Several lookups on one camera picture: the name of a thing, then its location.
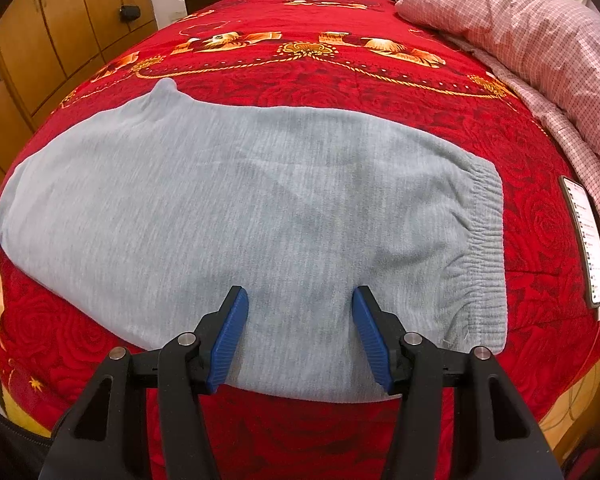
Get dark cloth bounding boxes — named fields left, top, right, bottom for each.
left=0, top=400, right=56, bottom=480

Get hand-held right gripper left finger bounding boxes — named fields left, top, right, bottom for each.
left=39, top=286, right=251, bottom=480

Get grey pants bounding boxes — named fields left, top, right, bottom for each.
left=0, top=77, right=508, bottom=403

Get pink checked quilt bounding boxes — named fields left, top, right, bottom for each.
left=371, top=0, right=600, bottom=241

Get red floral blanket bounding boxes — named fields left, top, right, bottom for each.
left=0, top=0, right=600, bottom=480

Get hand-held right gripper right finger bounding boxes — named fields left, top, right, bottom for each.
left=352, top=285, right=566, bottom=480

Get wooden wardrobe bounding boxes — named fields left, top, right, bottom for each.
left=0, top=0, right=158, bottom=201

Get smartphone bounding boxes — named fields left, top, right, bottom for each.
left=558, top=175, right=600, bottom=309

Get white charging cable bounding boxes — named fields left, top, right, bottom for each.
left=555, top=306, right=600, bottom=441

